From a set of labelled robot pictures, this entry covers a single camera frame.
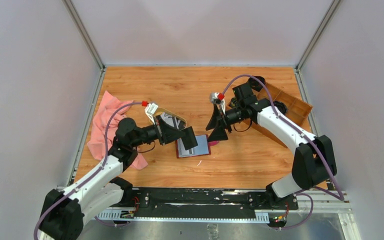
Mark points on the black tape roll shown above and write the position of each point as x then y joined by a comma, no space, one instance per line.
257,82
281,107

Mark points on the wooden compartment organizer tray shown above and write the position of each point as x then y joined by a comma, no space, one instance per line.
268,117

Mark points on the black tape roll top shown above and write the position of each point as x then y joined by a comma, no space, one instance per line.
257,82

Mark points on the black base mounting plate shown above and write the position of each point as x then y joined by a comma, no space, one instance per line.
198,205

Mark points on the black credit card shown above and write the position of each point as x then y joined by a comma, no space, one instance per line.
189,140

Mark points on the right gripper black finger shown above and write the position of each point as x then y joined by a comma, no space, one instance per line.
218,134
216,120

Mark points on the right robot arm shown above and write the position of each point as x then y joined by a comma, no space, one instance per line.
313,156

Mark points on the aluminium frame rail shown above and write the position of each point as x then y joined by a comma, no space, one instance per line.
315,200

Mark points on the pink cloth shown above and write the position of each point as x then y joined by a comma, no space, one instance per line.
105,122

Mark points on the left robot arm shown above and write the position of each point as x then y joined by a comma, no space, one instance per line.
65,213

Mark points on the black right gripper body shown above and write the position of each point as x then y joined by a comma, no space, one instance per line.
234,116

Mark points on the red leather card holder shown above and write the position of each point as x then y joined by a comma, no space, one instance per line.
203,148

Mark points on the oval wooden tray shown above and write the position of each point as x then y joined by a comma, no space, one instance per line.
161,110

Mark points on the black tape roll right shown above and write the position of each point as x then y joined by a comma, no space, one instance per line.
281,107

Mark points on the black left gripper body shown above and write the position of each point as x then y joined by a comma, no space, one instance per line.
151,133

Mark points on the white magnetic stripe card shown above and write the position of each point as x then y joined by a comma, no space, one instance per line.
182,152

